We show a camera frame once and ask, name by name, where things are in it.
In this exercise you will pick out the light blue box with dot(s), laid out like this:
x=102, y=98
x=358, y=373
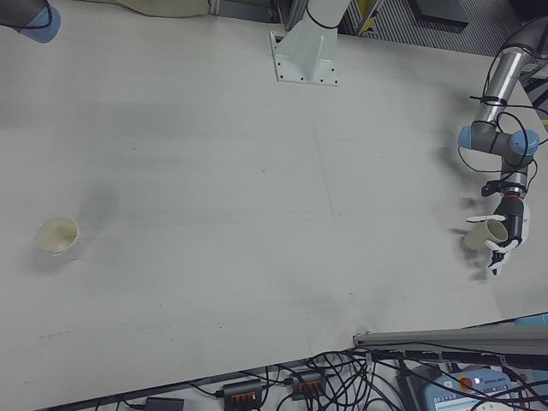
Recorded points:
x=535, y=321

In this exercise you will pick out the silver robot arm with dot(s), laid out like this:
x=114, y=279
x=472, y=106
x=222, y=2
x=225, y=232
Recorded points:
x=507, y=73

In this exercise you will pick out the beige plastic cup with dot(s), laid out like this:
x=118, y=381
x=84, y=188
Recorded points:
x=481, y=236

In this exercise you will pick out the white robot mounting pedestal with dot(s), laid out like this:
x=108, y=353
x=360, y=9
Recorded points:
x=306, y=55

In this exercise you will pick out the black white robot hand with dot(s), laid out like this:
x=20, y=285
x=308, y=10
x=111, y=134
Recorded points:
x=516, y=218

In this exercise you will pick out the blue grey teach pendant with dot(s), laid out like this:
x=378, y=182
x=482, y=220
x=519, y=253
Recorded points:
x=449, y=396

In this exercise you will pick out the black orange usb hub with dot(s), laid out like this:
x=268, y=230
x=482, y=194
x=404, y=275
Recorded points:
x=308, y=382
x=242, y=388

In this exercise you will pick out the grey aluminium profile rail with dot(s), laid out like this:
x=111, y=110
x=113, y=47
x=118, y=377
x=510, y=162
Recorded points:
x=428, y=338

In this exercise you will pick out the yellow black bracket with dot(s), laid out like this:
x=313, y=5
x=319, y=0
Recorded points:
x=368, y=17

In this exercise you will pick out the white stained paper cup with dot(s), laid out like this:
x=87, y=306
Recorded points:
x=55, y=236

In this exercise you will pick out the black box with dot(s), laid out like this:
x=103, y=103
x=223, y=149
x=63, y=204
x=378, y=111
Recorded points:
x=441, y=8

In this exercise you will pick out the black power adapter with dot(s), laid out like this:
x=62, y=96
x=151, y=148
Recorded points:
x=164, y=403

